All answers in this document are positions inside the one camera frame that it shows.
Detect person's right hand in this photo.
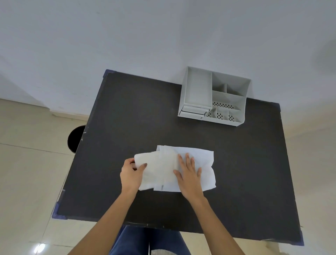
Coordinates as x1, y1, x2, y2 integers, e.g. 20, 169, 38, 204
173, 153, 204, 201

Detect person's left hand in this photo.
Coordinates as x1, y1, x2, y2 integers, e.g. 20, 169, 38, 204
120, 158, 148, 194

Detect white cloth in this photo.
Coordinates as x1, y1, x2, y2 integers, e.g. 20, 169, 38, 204
134, 145, 217, 192

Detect person's left forearm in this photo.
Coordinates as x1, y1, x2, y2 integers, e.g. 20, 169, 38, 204
67, 190, 139, 255

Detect person's right forearm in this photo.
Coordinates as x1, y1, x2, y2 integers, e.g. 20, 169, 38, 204
183, 195, 246, 255

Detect white organizer drawer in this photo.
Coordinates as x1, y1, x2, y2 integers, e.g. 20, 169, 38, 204
181, 105, 212, 112
179, 110, 208, 119

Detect blue jeans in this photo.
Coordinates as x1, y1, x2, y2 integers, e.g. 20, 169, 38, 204
109, 225, 192, 255

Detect white plastic desk organizer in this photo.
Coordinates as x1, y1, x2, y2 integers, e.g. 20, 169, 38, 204
178, 66, 252, 128

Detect black round stool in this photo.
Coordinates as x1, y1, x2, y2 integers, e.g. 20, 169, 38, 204
67, 126, 86, 154

